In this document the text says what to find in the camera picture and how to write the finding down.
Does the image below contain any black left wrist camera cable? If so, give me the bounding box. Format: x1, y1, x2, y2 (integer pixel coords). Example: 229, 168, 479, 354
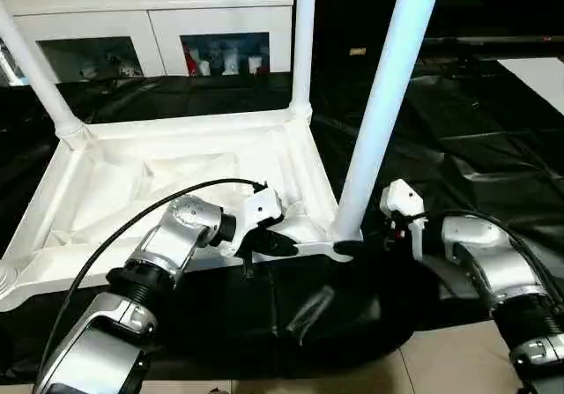
34, 178, 269, 386

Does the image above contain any white glass-door cabinet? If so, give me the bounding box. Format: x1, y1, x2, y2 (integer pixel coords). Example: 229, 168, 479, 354
11, 0, 295, 80

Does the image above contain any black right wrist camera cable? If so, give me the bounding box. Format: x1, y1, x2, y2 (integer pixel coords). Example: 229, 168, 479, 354
413, 210, 557, 289

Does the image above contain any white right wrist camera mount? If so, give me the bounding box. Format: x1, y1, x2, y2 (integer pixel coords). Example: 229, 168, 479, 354
379, 178, 427, 263

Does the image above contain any white plastic table top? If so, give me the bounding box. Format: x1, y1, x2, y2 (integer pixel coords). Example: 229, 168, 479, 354
0, 106, 366, 314

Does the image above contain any black work surface mat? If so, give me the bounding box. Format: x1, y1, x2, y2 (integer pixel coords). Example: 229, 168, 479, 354
0, 56, 564, 382

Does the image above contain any white flat board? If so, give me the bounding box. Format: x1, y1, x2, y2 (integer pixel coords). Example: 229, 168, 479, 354
496, 57, 564, 116

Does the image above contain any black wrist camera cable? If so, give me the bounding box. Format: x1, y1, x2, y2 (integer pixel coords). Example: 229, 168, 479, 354
34, 178, 269, 386
413, 210, 557, 289

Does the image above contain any white and turquoise rack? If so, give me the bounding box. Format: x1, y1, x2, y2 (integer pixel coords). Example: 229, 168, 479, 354
0, 36, 28, 87

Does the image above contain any white plastic table leg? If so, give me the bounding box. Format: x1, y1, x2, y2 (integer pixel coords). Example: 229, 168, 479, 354
288, 0, 318, 115
332, 0, 446, 245
0, 264, 19, 298
0, 1, 92, 142

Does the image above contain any black metal bar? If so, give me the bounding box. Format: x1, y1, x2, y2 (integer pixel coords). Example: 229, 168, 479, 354
421, 35, 564, 48

